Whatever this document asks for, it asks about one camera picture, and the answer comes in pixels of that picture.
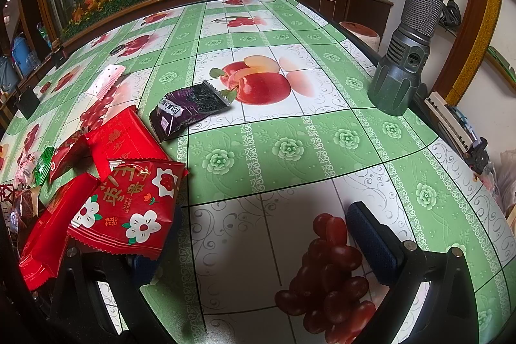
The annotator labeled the brown snack packet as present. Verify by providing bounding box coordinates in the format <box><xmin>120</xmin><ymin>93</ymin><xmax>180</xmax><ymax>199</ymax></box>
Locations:
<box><xmin>10</xmin><ymin>186</ymin><xmax>41</xmax><ymax>231</ymax></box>

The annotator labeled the red flower snack packet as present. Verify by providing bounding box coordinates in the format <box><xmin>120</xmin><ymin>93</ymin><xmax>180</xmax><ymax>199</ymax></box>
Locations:
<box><xmin>67</xmin><ymin>159</ymin><xmax>188</xmax><ymax>260</ymax></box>

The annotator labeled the purple black snack packet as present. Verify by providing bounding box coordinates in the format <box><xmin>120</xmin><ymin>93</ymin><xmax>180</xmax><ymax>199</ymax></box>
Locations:
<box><xmin>150</xmin><ymin>80</ymin><xmax>231</xmax><ymax>142</ymax></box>

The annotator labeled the white pink dotted packet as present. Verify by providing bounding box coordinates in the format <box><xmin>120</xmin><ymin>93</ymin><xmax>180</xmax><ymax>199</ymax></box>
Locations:
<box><xmin>86</xmin><ymin>64</ymin><xmax>125</xmax><ymax>100</ymax></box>

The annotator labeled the green foil snack packet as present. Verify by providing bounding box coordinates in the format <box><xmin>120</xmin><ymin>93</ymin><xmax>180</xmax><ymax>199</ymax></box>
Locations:
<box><xmin>33</xmin><ymin>146</ymin><xmax>54</xmax><ymax>186</ymax></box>

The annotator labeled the small red flower packet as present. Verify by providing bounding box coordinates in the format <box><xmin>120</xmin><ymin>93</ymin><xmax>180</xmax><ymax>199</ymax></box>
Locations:
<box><xmin>49</xmin><ymin>130</ymin><xmax>90</xmax><ymax>183</ymax></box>

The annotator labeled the plain red snack packet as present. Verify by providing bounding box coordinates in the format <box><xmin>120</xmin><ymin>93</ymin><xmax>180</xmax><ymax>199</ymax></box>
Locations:
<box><xmin>86</xmin><ymin>106</ymin><xmax>169</xmax><ymax>181</ymax></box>

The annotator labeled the grey metal flashlight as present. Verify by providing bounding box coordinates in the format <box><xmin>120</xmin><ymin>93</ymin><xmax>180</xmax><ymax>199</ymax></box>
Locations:
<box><xmin>367</xmin><ymin>0</ymin><xmax>443</xmax><ymax>116</ymax></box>

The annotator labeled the blue thermos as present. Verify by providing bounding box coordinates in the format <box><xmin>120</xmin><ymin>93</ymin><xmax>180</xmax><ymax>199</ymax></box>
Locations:
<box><xmin>11</xmin><ymin>36</ymin><xmax>38</xmax><ymax>78</ymax></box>

